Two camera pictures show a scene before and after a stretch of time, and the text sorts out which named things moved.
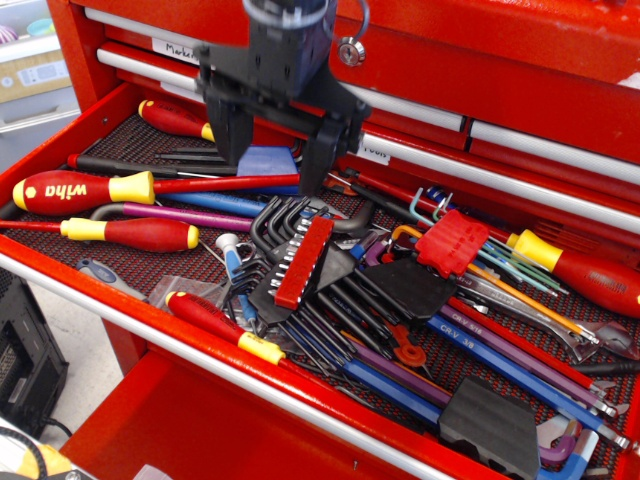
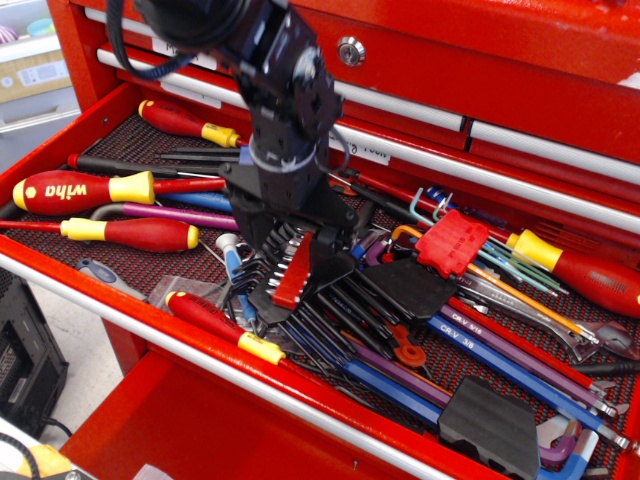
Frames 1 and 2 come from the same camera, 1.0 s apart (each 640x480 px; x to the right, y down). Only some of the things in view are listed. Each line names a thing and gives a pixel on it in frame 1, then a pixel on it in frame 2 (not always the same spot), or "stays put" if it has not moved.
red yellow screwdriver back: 168,118 stays put
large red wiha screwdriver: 74,192 stays put
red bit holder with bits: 295,272 stays put
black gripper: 287,60 → 289,167
